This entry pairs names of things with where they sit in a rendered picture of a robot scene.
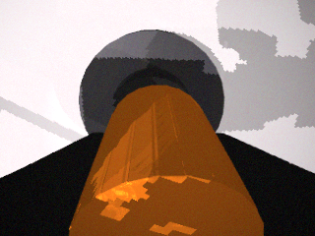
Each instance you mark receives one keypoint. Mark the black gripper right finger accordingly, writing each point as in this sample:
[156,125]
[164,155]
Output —
[284,193]

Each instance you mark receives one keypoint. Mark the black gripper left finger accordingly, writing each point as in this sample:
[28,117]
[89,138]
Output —
[41,198]

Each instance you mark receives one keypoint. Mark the orange knob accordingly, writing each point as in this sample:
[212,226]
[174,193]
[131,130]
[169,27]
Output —
[161,170]

